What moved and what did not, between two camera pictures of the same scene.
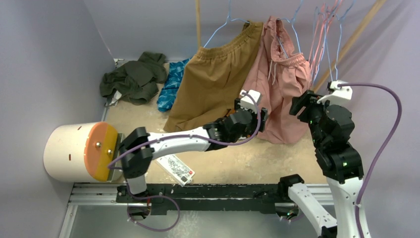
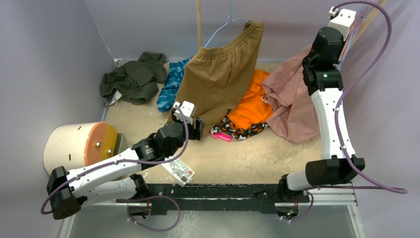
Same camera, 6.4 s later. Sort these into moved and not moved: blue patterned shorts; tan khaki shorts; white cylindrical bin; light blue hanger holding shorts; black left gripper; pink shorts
Moved: pink shorts; black left gripper
Not moved: tan khaki shorts; blue patterned shorts; light blue hanger holding shorts; white cylindrical bin
